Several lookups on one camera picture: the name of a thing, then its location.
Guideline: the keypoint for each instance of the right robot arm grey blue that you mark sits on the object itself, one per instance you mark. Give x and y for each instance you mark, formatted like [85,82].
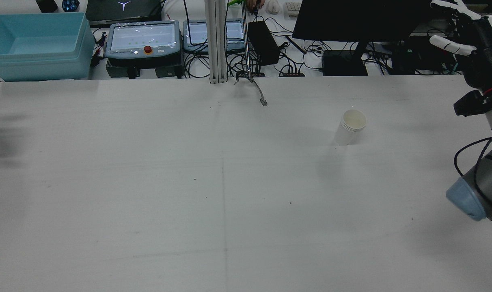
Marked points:
[489,178]

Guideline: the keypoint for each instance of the black small object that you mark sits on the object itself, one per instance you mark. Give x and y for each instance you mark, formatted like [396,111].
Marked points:
[47,5]

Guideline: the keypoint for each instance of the black equipment box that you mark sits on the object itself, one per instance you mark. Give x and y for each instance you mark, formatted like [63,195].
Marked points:
[416,56]

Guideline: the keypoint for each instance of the white computer mouse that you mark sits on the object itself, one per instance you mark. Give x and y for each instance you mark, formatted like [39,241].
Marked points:
[273,6]

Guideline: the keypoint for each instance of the blue small object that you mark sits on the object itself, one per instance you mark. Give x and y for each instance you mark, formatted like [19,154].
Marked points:
[70,5]

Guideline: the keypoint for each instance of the black power strip orange switches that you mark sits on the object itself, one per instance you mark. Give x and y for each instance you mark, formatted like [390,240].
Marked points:
[292,74]

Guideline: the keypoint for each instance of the teach pendant with red button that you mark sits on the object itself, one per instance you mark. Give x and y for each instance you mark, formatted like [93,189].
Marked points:
[142,38]

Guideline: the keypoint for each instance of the small metal clip tool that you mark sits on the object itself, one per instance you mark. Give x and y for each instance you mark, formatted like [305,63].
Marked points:
[250,77]

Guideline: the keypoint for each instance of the black mini computer box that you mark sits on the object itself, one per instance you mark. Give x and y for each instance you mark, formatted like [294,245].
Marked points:
[335,63]

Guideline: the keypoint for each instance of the white paper cup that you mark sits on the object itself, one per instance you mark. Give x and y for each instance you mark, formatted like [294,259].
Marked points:
[351,129]

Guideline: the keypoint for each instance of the right white dexterous robot hand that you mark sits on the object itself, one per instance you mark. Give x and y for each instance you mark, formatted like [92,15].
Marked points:
[485,48]

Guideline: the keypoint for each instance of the white keyboard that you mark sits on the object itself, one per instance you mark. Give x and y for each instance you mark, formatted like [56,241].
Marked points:
[293,9]

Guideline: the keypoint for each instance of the black power adapter brick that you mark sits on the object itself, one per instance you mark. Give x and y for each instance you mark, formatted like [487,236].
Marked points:
[264,42]

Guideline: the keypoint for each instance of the black monitor with stand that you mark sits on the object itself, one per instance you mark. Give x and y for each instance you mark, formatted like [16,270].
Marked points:
[351,20]

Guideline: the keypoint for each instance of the grey teach pendant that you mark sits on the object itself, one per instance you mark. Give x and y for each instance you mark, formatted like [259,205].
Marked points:
[236,34]

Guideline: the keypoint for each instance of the black pendant base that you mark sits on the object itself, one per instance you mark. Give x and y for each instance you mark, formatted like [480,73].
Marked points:
[116,69]

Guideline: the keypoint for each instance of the black laptop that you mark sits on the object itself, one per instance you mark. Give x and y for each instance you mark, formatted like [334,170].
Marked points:
[124,12]

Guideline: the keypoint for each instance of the light blue plastic bin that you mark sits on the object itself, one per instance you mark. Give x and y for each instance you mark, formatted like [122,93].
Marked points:
[39,61]

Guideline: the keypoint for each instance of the aluminium extrusion profile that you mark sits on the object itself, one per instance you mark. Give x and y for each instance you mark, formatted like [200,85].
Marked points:
[216,40]

